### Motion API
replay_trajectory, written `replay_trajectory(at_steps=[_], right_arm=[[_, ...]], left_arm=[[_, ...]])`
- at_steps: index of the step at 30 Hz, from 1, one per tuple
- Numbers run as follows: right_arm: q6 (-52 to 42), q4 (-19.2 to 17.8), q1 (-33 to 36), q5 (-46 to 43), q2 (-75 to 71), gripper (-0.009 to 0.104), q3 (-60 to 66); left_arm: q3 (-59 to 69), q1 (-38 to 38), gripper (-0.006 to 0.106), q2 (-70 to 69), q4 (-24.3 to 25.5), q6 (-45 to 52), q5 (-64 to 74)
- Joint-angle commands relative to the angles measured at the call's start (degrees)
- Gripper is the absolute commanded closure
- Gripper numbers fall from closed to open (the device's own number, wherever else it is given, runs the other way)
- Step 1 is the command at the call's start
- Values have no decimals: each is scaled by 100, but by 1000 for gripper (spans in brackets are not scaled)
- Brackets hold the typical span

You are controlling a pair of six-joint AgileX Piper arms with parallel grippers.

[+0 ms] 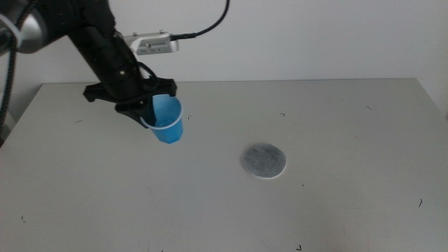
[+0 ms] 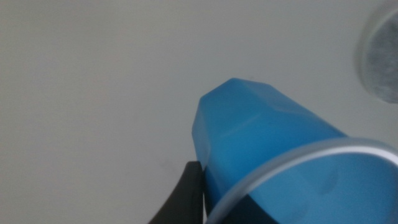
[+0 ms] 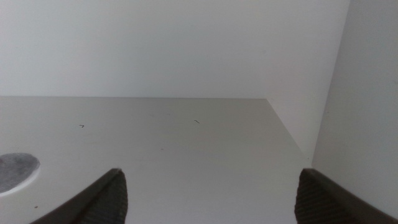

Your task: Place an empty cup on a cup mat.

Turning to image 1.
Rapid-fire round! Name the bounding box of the blue plastic cup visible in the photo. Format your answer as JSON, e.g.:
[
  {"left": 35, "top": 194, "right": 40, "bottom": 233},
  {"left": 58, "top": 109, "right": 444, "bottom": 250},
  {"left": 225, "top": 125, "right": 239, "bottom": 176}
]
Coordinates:
[{"left": 139, "top": 93, "right": 184, "bottom": 145}]

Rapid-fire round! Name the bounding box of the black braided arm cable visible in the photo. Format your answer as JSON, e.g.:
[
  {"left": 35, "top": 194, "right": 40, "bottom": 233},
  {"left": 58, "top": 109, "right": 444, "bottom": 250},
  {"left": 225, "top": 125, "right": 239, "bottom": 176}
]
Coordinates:
[{"left": 0, "top": 0, "right": 40, "bottom": 131}]

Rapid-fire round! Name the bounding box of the black camera cable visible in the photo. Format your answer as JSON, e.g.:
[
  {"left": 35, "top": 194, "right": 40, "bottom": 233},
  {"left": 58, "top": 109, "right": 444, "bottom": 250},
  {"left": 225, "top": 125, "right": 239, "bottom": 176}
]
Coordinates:
[{"left": 169, "top": 0, "right": 231, "bottom": 41}]

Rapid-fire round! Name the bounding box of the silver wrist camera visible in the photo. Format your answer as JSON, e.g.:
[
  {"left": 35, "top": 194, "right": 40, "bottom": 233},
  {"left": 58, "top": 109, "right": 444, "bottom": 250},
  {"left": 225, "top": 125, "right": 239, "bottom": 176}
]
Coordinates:
[{"left": 122, "top": 30, "right": 180, "bottom": 56}]

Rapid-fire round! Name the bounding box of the round grey cup mat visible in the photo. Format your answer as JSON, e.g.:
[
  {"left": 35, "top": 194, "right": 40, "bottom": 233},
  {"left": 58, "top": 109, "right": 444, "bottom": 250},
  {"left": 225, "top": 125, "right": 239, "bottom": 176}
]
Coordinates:
[{"left": 240, "top": 142, "right": 288, "bottom": 180}]

